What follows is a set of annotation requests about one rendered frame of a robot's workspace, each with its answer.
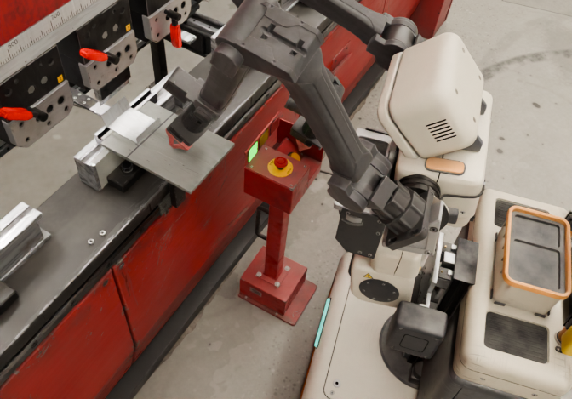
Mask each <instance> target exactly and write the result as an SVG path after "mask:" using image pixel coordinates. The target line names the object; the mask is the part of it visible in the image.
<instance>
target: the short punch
mask: <svg viewBox="0 0 572 399"><path fill-rule="evenodd" d="M129 78H131V75H130V69H129V67H127V68H126V69H125V70H124V71H122V72H121V73H120V74H118V75H117V76H116V77H115V78H113V79H112V80H111V81H110V82H109V83H108V84H107V85H105V86H104V87H103V88H102V89H100V90H94V95H95V98H96V99H97V100H99V102H100V106H102V105H103V104H105V103H106V102H107V101H108V100H109V99H110V98H111V97H112V96H113V95H115V94H116V93H117V92H118V91H120V90H121V89H122V88H123V87H125V86H126V85H127V84H128V83H129Z"/></svg>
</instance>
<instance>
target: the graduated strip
mask: <svg viewBox="0 0 572 399"><path fill-rule="evenodd" d="M96 1H97V0H72V1H70V2H69V3H68V4H66V5H65V6H63V7H62V8H60V9H58V10H56V11H55V12H53V13H52V14H51V15H49V16H48V17H46V18H45V19H43V20H41V21H40V22H38V23H37V24H36V25H34V26H33V27H31V28H30V29H28V30H27V31H25V32H23V33H22V34H20V35H19V36H18V37H16V38H14V39H13V40H11V41H10V42H8V43H6V44H5V45H3V46H2V47H1V48H0V66H2V65H3V64H5V63H6V62H8V61H9V60H11V59H13V58H14V57H15V56H16V55H17V54H19V53H21V52H22V51H24V50H25V49H27V48H29V47H30V46H32V45H33V44H34V43H35V42H37V41H38V40H40V39H41V38H43V37H45V36H46V35H48V34H49V33H50V32H51V31H53V30H54V29H56V28H57V27H59V26H61V25H62V24H64V23H65V22H67V21H68V20H69V19H70V18H72V17H73V16H75V15H76V14H78V13H80V12H81V11H83V10H84V9H86V8H87V7H88V6H89V5H91V4H92V3H94V2H96Z"/></svg>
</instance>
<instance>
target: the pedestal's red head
mask: <svg viewBox="0 0 572 399"><path fill-rule="evenodd" d="M278 115H279V120H278V127H277V128H276V129H277V143H276V144H275V145H274V146H273V147H272V148H271V147H269V146H267V145H263V146H262V147H261V148H260V149H259V144H260V137H261V135H262V134H263V133H264V131H265V130H266V129H268V128H269V129H268V139H269V138H270V127H271V124H272V121H273V120H274V119H275V118H276V116H278ZM280 116H281V111H278V113H277V114H276V115H275V116H274V118H273V119H272V120H271V121H270V122H269V123H268V124H267V125H266V127H265V128H264V129H263V130H262V131H261V133H260V134H259V135H258V136H257V138H256V139H255V140H254V141H253V143H252V144H251V145H250V146H249V148H248V149H247V150H246V151H245V152H244V155H245V166H244V184H243V192H245V193H247V194H249V195H250V196H252V197H255V198H257V199H259V200H261V201H262V202H265V203H267V204H269V205H271V206H273V207H274V208H277V209H279V210H282V211H284V212H285V213H287V214H291V212H292V211H293V210H294V208H295V206H296V205H297V203H298V202H299V201H300V199H301V198H302V197H303V195H304V194H305V192H306V190H307V189H308V188H309V186H310V185H311V183H312V182H313V181H314V180H315V178H316V177H317V175H318V173H319V172H320V169H321V164H322V160H323V148H322V149H321V150H319V148H318V147H317V146H315V145H312V147H311V148H310V149H306V150H303V151H301V152H299V146H298V145H297V142H296V138H295V137H293V136H292V135H290V129H291V128H292V126H293V125H294V124H293V123H290V122H288V121H286V120H283V119H282V118H280ZM257 140H258V145H257V153H256V154H255V155H254V157H253V158H252V159H251V160H250V161H249V163H248V153H249V150H250V148H251V146H252V145H253V144H254V143H256V142H257ZM290 152H295V153H297V154H298V155H299V156H300V161H299V160H296V159H294V158H292V157H290V156H288V154H289V153H290ZM276 157H285V158H286V159H288V160H289V161H290V162H291V163H292V165H293V171H292V173H291V174H290V175H288V176H285V177H277V176H274V175H272V174H271V173H270V172H269V170H268V163H269V162H270V161H271V160H272V159H274V158H276Z"/></svg>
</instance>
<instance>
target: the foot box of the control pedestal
mask: <svg viewBox="0 0 572 399"><path fill-rule="evenodd" d="M265 257H266V246H264V245H263V246H262V248H261V249H260V251H259V252H258V254H257V255H256V256H255V258H254V259H253V260H252V262H251V263H250V265H249V267H248V268H247V269H246V271H245V272H244V273H243V274H242V276H241V277H240V292H239V294H238V297H239V298H241V299H244V300H246V301H248V302H249V303H250V304H252V305H255V306H257V307H258V308H260V309H262V310H263V311H266V312H267V313H269V314H271V315H273V316H275V317H276V318H278V319H280V320H282V321H284V322H286V323H288V324H289V325H291V326H294V325H295V324H296V323H297V322H298V320H299V318H300V316H301V314H302V313H303V311H304V309H305V308H306V306H307V305H308V303H309V301H310V300H311V298H312V296H313V295H314V293H315V291H316V290H317V285H316V284H315V283H313V282H310V281H308V280H306V273H307V267H305V266H303V265H301V264H299V263H297V262H295V261H293V260H292V259H289V258H287V257H285V256H284V259H283V264H284V265H286V266H288V267H290V270H289V272H288V274H287V275H286V277H285V278H284V279H283V281H282V283H281V284H280V286H279V287H278V288H277V287H275V286H273V285H271V284H270V283H268V282H265V281H264V280H262V279H260V278H259V277H257V276H255V275H256V273H257V272H258V271H259V269H260V268H261V267H262V265H263V264H264V262H265Z"/></svg>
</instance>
